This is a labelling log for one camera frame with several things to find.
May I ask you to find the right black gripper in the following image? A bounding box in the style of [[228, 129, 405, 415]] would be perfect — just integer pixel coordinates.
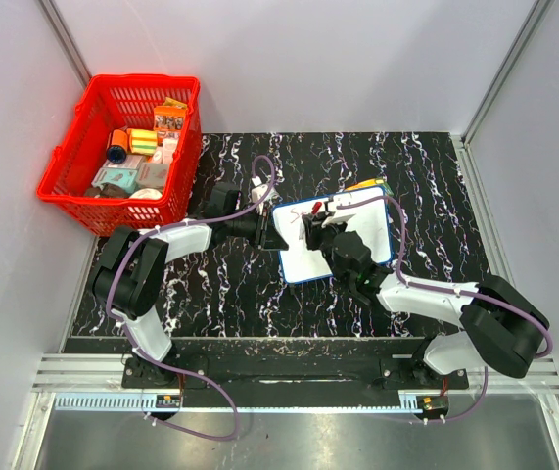
[[303, 212, 348, 286]]

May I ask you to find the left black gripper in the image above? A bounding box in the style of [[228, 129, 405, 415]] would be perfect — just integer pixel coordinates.
[[226, 207, 288, 252]]

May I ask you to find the white blue-framed whiteboard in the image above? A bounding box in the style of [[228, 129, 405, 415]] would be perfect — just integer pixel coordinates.
[[272, 186, 393, 284]]

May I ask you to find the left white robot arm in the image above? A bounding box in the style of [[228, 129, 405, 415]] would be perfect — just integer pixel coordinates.
[[88, 183, 289, 388]]

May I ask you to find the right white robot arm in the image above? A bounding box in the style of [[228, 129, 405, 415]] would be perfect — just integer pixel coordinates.
[[302, 213, 552, 388]]

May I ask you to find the orange juice carton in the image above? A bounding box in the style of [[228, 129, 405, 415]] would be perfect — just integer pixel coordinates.
[[346, 177, 394, 197]]

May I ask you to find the white round container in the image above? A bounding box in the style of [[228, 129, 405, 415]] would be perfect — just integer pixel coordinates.
[[129, 188, 163, 200]]

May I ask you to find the brown pink box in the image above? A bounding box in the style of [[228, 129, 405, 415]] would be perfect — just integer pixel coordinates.
[[136, 162, 169, 191]]

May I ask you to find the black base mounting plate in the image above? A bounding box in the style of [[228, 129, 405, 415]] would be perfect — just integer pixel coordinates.
[[120, 354, 470, 410]]

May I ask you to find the teal box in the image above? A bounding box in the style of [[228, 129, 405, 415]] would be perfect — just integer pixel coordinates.
[[92, 167, 138, 193]]

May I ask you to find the orange snack box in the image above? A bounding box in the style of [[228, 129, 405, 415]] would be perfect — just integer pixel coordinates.
[[154, 106, 187, 131]]

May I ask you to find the yellow striped box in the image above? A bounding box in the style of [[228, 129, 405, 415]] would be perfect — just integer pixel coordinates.
[[126, 128, 158, 156]]

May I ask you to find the red plastic shopping basket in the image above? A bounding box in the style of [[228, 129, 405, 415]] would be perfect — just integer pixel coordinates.
[[36, 73, 203, 237]]

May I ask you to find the blue orange can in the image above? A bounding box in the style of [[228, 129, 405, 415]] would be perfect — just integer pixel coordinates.
[[106, 129, 128, 165]]

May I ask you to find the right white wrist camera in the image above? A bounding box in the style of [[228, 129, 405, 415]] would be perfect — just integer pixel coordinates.
[[321, 192, 359, 228]]

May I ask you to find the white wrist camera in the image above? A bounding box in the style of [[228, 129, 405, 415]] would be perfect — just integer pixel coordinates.
[[251, 176, 276, 214], [321, 192, 359, 228]]

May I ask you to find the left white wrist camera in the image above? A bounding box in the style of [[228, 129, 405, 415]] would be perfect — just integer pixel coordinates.
[[251, 176, 276, 214]]

